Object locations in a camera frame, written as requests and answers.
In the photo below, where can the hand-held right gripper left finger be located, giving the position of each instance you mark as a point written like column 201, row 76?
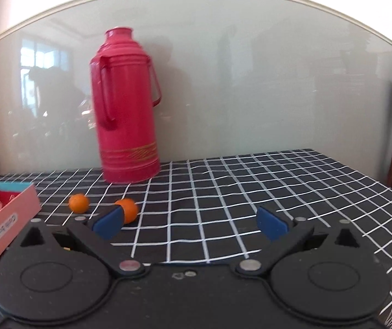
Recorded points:
column 108, row 223

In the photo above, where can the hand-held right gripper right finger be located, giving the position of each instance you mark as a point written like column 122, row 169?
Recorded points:
column 272, row 225

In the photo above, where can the small orange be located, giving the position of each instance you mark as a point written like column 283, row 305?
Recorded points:
column 130, row 210
column 79, row 203

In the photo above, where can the colourful cardboard box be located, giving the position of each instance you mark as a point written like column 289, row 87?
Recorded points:
column 0, row 222

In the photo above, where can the black white checked tablecloth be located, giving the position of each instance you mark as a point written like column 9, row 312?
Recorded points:
column 237, row 195

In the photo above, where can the red thermos flask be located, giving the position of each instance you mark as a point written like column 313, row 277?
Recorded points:
column 127, row 109

